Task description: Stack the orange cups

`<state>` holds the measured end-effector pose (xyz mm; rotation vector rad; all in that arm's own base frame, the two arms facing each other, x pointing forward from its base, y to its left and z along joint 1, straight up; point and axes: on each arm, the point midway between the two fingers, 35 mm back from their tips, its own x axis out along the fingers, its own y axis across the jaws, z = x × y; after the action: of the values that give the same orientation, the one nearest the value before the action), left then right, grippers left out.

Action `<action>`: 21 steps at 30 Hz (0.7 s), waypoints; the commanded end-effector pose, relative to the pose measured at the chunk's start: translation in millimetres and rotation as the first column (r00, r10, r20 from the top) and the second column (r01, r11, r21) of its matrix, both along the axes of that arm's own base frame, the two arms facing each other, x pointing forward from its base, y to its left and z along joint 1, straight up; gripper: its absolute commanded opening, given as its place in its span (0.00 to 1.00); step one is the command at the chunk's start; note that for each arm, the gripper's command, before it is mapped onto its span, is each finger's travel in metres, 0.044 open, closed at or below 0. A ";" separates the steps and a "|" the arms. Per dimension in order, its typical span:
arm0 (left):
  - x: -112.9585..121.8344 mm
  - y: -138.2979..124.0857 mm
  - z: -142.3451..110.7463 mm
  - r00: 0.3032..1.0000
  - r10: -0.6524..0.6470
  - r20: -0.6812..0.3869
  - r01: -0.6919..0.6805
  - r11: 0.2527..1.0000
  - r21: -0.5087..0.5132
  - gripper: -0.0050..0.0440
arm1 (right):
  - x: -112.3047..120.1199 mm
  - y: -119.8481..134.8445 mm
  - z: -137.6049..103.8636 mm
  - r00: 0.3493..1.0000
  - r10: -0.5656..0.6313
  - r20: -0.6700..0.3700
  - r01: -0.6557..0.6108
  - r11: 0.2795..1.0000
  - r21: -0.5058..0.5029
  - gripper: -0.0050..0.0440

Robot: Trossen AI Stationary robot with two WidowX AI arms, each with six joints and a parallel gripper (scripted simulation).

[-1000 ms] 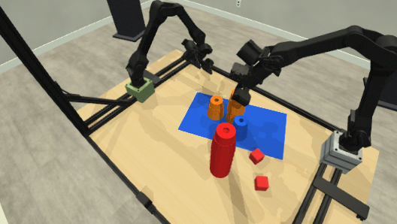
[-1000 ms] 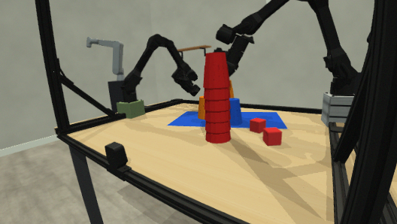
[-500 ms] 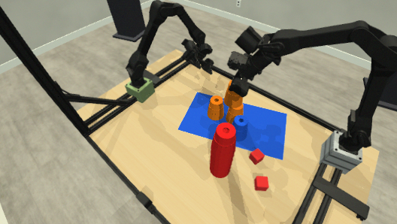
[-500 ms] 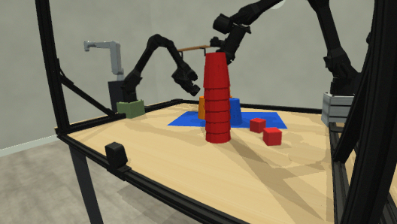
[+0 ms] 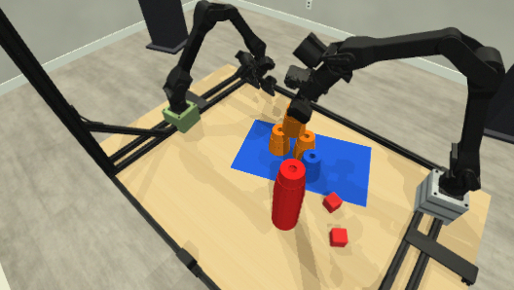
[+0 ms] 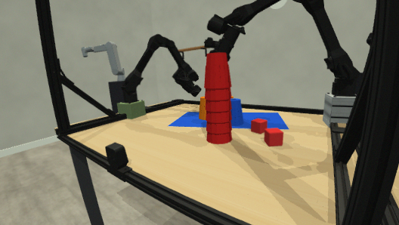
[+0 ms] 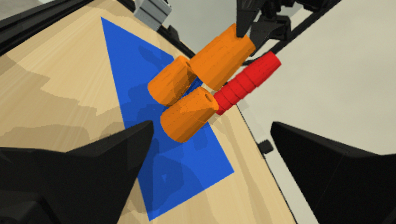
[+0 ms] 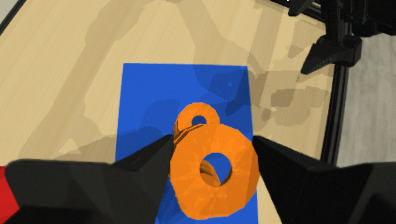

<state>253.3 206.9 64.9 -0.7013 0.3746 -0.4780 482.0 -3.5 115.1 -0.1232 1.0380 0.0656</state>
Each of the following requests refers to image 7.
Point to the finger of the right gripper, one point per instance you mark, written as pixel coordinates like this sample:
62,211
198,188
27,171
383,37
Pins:
261,32
247,10

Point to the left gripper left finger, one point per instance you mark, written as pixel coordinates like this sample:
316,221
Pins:
86,185

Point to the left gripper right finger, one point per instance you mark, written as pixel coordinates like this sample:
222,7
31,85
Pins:
342,184

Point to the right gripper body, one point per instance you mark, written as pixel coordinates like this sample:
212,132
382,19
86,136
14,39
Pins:
269,15

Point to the blue flat mat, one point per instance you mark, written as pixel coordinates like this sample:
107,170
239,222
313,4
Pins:
172,172

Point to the red cup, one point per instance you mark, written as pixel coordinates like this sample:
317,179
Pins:
222,100
245,81
221,110
230,95
261,69
237,88

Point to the orange cup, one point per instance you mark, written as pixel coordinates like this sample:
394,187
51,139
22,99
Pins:
172,82
221,58
183,119

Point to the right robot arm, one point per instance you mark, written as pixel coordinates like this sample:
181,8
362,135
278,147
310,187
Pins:
311,5

